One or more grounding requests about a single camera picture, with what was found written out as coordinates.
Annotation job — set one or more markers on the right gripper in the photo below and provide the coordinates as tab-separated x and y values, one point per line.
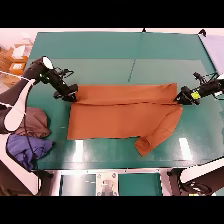
187	95

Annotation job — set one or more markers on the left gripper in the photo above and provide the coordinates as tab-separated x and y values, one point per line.
69	92

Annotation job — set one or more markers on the orange long-sleeved shirt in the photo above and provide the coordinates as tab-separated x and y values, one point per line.
116	115

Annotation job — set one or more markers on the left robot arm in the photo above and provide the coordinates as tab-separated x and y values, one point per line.
18	101

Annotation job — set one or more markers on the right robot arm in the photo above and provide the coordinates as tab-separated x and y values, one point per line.
211	87

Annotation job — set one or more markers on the brown garment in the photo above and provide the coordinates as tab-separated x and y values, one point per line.
37	122

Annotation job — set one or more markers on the blue garment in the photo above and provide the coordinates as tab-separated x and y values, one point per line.
20	148

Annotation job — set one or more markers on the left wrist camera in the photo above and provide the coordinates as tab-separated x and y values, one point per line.
68	72

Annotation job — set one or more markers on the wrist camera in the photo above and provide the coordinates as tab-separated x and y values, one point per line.
198	76
68	72

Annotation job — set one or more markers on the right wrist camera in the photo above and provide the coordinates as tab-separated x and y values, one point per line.
198	76

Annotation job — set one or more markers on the silver frame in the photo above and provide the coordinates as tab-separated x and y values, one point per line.
106	182

